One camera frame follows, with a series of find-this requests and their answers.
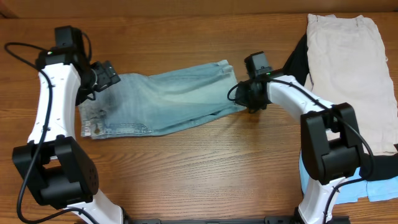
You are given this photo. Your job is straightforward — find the light blue denim shorts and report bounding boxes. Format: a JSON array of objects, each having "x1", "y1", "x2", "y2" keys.
[{"x1": 78, "y1": 60, "x2": 244, "y2": 139}]

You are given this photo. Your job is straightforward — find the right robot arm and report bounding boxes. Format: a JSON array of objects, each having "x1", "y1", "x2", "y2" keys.
[{"x1": 230, "y1": 52, "x2": 371, "y2": 224}]

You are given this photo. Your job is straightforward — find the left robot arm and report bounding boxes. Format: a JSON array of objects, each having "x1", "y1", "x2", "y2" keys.
[{"x1": 12, "y1": 26, "x2": 131, "y2": 223}]

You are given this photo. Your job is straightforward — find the beige shorts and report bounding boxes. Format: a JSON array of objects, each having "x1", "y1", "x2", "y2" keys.
[{"x1": 305, "y1": 14, "x2": 397, "y2": 156}]

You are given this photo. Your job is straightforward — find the light blue shirt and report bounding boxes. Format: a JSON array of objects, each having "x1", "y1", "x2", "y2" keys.
[{"x1": 299, "y1": 153, "x2": 397, "y2": 204}]

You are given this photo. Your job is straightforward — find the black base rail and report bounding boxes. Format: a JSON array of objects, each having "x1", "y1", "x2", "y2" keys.
[{"x1": 124, "y1": 215, "x2": 351, "y2": 224}]

